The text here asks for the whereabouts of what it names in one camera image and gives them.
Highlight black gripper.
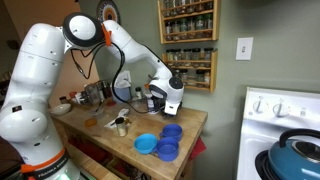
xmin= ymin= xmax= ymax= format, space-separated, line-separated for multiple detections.
xmin=161 ymin=99 xmax=184 ymax=118

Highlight blue-label jar with white lid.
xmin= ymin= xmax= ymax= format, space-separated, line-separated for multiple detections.
xmin=145 ymin=93 xmax=160 ymax=115

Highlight wooden kitchen cart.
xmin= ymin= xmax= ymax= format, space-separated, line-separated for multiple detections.
xmin=49 ymin=99 xmax=209 ymax=180

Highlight dark blue plastic bowl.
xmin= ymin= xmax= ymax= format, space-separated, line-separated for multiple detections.
xmin=155 ymin=136 xmax=180 ymax=163

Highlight light blue plastic bowl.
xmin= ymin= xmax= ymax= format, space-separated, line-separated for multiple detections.
xmin=133 ymin=133 xmax=159 ymax=155

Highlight gold measuring cup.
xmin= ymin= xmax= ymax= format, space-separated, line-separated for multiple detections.
xmin=114 ymin=116 xmax=132 ymax=138

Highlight red hanging cloth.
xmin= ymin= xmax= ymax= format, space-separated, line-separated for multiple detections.
xmin=188 ymin=135 xmax=208 ymax=163

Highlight white crumpled cloth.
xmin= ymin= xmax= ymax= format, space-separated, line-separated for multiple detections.
xmin=103 ymin=108 xmax=131 ymax=130

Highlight wooden spice rack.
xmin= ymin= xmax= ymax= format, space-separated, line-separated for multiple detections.
xmin=161 ymin=48 xmax=219 ymax=94
xmin=157 ymin=0 xmax=221 ymax=45

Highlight blue tissue container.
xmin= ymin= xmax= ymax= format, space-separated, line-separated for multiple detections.
xmin=111 ymin=69 xmax=133 ymax=104

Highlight glass spice jar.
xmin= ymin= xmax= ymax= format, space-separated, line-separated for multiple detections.
xmin=171 ymin=20 xmax=181 ymax=41
xmin=203 ymin=47 xmax=214 ymax=62
xmin=182 ymin=48 xmax=193 ymax=63
xmin=204 ymin=13 xmax=214 ymax=38
xmin=179 ymin=18 xmax=189 ymax=41
xmin=195 ymin=14 xmax=205 ymax=39
xmin=166 ymin=49 xmax=176 ymax=62
xmin=191 ymin=47 xmax=202 ymax=63

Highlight small orange round object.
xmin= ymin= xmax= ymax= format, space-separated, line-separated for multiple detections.
xmin=83 ymin=117 xmax=98 ymax=128

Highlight large glass jar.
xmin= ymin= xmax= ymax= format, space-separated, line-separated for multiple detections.
xmin=84 ymin=82 xmax=102 ymax=106

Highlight white stove knob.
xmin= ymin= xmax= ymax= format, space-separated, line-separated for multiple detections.
xmin=252 ymin=96 xmax=267 ymax=115
xmin=272 ymin=98 xmax=290 ymax=118

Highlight white ceramic bowl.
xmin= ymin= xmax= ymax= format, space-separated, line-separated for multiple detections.
xmin=49 ymin=102 xmax=73 ymax=117

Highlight black stove burner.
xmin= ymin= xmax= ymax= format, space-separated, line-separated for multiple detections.
xmin=254 ymin=149 xmax=278 ymax=180

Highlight white kitchen stove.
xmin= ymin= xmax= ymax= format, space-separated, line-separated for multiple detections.
xmin=235 ymin=86 xmax=320 ymax=180

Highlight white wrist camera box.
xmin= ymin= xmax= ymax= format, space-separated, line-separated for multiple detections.
xmin=164 ymin=100 xmax=181 ymax=116

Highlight dark blue handled cup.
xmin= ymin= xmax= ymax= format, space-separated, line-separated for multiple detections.
xmin=159 ymin=123 xmax=184 ymax=142

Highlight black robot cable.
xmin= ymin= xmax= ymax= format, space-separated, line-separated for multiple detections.
xmin=69 ymin=41 xmax=152 ymax=115

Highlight white wall light switch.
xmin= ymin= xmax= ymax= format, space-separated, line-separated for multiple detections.
xmin=235 ymin=36 xmax=254 ymax=62

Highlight decorative patterned wall plate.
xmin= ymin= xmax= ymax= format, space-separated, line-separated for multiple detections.
xmin=96 ymin=0 xmax=122 ymax=25

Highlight teal kettle with black handle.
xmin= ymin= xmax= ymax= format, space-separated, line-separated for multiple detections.
xmin=267 ymin=128 xmax=320 ymax=180

